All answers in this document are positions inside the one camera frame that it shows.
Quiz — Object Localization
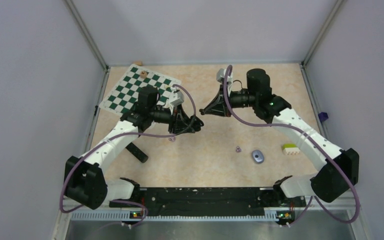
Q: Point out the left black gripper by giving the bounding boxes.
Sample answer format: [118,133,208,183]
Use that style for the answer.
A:
[149,103,196,135]

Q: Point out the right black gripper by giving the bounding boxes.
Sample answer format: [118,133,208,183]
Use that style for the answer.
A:
[204,84,258,118]

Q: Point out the black earbud charging case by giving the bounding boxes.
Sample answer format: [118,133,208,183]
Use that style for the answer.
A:
[193,119,204,132]

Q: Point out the grey purple charging case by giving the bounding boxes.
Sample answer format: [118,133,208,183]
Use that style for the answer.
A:
[251,149,265,164]

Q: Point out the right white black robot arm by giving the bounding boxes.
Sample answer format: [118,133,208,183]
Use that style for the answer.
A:
[200,66,360,206]

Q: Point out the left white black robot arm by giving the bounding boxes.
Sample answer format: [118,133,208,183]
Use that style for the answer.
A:
[59,84,204,213]

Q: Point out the black cuboid bar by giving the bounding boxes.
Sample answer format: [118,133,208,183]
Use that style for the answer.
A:
[126,142,149,163]

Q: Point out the wooden chess piece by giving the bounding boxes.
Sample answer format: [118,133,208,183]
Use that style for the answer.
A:
[140,71,148,79]

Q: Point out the green white chessboard mat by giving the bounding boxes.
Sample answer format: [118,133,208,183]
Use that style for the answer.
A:
[98,64,182,116]

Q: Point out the green white toy brick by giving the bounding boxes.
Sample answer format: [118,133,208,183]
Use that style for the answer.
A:
[281,143,301,155]

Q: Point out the purple object at edge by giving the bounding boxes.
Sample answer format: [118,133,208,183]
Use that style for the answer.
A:
[318,112,329,123]

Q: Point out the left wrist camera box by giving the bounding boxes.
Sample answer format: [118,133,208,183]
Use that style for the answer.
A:
[168,90,184,108]

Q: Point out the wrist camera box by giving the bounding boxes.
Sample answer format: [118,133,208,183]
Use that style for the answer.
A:
[168,90,184,108]
[216,68,233,85]

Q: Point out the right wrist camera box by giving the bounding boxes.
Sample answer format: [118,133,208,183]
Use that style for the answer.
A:
[216,68,233,85]

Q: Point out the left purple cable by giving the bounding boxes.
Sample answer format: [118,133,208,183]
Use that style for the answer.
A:
[59,83,198,229]

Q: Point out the purple cable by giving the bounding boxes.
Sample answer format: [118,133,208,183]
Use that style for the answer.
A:
[222,64,361,227]
[59,83,198,229]

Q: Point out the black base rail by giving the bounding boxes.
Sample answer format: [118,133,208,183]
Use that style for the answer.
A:
[109,186,307,218]

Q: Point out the white perforated cable duct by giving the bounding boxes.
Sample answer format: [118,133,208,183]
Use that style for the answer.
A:
[71,210,279,222]

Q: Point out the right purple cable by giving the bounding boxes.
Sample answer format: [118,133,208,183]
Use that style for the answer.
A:
[222,64,361,227]

